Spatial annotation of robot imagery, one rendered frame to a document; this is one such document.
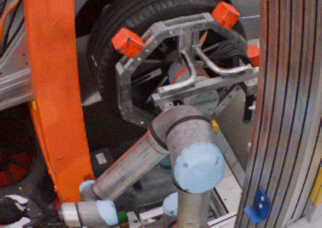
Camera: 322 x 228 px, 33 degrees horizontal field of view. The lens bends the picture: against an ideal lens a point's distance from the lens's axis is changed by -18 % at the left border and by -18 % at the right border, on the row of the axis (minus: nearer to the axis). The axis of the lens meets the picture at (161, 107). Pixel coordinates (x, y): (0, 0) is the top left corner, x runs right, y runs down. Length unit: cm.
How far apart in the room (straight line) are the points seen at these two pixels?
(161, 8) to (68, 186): 76
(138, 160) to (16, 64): 107
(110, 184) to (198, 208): 26
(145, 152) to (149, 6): 90
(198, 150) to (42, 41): 64
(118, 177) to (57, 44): 45
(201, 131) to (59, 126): 72
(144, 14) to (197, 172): 104
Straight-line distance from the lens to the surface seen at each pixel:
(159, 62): 256
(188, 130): 149
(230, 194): 312
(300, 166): 137
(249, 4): 279
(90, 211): 160
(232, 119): 358
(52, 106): 201
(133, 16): 239
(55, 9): 178
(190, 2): 241
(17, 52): 251
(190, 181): 147
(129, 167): 165
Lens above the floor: 253
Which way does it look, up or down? 44 degrees down
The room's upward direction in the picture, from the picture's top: 1 degrees counter-clockwise
